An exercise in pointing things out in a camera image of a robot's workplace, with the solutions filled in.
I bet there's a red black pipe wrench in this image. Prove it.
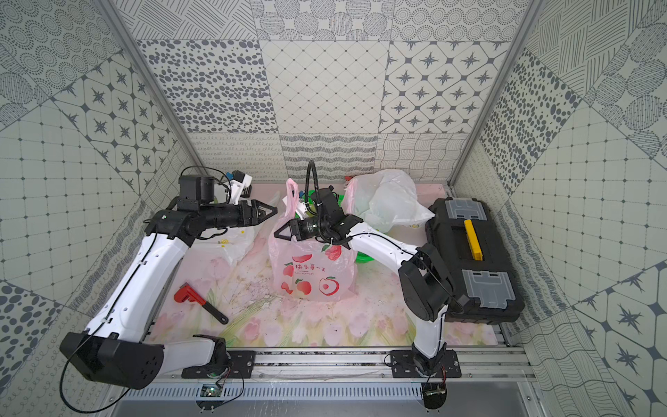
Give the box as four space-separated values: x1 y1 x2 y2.
173 283 229 325

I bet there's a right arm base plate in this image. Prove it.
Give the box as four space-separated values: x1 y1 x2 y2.
388 349 462 379

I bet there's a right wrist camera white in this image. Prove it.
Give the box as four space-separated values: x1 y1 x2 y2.
295 198 311 220

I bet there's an aluminium mounting rail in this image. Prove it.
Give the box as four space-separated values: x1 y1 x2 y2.
103 346 538 387

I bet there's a black toolbox yellow handle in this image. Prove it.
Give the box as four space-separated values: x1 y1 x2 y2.
426 197 525 325

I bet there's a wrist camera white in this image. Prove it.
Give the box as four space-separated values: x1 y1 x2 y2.
295 198 311 220
228 170 253 204

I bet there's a green plastic basket tray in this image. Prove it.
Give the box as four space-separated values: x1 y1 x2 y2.
304 188 376 264

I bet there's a white lemon-print plastic bag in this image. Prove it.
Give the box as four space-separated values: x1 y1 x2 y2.
196 227 256 266

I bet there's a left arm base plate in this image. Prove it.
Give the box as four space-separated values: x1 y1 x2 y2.
181 350 256 380

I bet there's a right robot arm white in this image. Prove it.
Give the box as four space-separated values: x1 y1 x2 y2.
274 160 455 375

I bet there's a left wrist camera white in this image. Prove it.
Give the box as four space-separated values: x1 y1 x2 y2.
228 170 253 204

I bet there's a pink peach-print plastic bag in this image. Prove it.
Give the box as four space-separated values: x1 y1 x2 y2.
267 179 357 302

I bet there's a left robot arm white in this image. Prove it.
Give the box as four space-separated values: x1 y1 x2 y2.
60 175 277 390

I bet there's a floral pink table mat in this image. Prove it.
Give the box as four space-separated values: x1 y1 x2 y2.
150 181 499 348

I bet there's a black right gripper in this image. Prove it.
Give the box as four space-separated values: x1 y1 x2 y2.
273 216 329 243

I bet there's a plain white plastic bag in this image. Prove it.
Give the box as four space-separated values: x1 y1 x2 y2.
342 170 435 233

